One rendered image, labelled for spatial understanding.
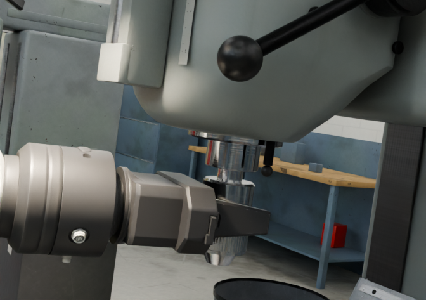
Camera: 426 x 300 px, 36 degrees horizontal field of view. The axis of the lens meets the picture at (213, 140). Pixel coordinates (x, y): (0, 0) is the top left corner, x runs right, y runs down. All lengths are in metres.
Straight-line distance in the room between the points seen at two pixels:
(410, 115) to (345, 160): 5.75
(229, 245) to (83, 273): 0.31
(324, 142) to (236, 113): 6.04
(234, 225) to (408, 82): 0.19
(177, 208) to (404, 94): 0.21
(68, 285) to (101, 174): 0.35
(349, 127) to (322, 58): 5.83
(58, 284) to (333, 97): 0.45
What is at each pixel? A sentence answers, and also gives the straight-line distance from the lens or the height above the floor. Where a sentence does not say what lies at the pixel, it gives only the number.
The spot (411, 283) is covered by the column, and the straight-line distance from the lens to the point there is 0.93.
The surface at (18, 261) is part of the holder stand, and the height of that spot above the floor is 1.12.
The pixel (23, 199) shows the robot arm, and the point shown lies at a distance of 0.51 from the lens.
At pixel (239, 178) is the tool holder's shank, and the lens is 0.58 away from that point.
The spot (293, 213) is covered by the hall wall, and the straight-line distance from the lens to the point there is 6.83.
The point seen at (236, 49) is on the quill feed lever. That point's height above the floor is 1.37.
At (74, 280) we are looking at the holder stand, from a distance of 0.85.
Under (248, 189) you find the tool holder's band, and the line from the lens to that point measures 0.58.
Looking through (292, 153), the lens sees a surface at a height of 0.98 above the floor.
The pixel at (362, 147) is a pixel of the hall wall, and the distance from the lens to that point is 6.20.
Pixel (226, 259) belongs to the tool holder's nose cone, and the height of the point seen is 1.20.
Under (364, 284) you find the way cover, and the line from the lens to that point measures 0.97.
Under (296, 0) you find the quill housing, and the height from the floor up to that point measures 1.42.
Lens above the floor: 1.33
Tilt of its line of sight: 3 degrees down
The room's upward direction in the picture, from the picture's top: 8 degrees clockwise
